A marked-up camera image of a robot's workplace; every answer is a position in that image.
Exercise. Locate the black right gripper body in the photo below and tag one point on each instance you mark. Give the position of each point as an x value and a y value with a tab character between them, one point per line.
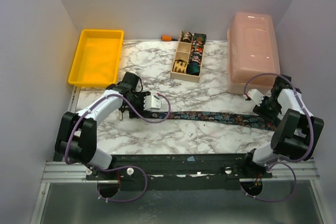
265	112

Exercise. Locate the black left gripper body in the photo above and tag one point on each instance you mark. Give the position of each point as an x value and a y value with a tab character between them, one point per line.
137	103

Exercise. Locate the navy floral necktie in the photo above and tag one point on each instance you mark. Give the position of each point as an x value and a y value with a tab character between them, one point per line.
246	120

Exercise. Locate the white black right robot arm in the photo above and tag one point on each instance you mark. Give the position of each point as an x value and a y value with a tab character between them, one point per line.
297	129

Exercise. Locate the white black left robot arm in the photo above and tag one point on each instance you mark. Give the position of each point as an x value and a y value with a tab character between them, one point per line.
77	135

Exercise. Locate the metal rod tool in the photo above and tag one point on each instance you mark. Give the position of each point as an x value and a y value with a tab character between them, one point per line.
120	114

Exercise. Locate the yellow beetle print rolled tie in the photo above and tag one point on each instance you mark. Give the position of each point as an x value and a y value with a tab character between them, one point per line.
180	66

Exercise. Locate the yellow plastic tray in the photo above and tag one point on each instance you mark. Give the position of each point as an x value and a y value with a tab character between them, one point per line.
97	58

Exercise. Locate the pink plastic storage box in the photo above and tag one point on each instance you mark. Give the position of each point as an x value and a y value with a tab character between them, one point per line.
252	50

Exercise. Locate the dark green rolled tie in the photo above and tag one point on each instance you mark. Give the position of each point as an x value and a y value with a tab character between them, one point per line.
193	68

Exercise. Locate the wooden compartment organizer box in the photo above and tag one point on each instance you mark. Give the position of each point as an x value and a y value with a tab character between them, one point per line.
183	52

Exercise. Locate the dark rose print rolled tie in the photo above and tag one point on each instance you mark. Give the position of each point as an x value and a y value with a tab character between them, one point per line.
196	57

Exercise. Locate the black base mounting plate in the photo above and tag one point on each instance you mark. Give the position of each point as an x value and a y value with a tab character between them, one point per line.
180	172

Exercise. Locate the cream brown rolled tie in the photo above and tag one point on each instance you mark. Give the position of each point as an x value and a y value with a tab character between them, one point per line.
186	37

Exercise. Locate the red floral rolled tie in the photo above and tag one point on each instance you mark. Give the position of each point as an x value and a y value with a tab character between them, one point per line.
197	46

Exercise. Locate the green yellow rolled tie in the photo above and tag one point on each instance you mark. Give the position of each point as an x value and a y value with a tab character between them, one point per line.
202	38

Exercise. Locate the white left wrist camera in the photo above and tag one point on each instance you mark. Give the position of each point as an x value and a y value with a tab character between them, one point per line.
152	102

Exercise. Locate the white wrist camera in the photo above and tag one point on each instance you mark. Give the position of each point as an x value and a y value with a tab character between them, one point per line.
256	96
152	102

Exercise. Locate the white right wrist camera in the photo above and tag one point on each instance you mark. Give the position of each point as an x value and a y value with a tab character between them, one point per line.
256	96

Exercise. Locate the orange handled screwdriver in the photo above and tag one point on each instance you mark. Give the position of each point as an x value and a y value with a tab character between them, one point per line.
168	38

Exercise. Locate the aluminium extrusion rail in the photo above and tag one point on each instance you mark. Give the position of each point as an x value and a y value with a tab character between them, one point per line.
60	172

